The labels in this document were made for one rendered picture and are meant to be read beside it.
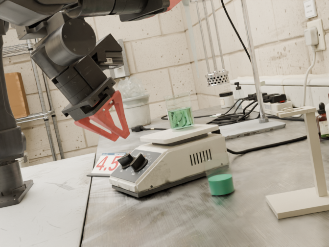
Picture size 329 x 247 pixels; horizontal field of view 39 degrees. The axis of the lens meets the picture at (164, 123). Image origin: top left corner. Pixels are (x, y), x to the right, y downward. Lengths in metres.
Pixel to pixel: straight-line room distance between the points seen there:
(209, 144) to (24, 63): 2.59
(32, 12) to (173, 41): 2.82
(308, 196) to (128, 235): 0.25
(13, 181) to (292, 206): 0.64
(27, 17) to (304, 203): 0.41
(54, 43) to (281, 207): 0.39
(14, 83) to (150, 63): 0.94
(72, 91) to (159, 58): 2.57
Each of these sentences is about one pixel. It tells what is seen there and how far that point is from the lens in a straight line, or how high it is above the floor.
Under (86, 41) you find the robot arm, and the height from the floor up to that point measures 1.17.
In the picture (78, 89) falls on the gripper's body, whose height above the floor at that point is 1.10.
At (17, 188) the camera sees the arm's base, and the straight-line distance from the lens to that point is 1.07.
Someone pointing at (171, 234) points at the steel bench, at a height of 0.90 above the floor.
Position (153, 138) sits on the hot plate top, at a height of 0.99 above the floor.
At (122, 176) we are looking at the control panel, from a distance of 0.87.
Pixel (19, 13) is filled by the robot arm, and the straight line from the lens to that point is 0.57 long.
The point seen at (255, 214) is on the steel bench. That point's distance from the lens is 0.64.
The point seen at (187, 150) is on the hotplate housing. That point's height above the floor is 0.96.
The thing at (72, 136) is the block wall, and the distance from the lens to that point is 3.33.
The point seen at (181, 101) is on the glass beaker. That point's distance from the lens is 0.89.
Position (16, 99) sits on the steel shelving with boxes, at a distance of 3.01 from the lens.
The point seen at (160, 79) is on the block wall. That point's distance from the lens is 3.33.
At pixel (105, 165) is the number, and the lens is 1.10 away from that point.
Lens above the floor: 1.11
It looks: 6 degrees down
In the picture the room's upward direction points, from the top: 11 degrees counter-clockwise
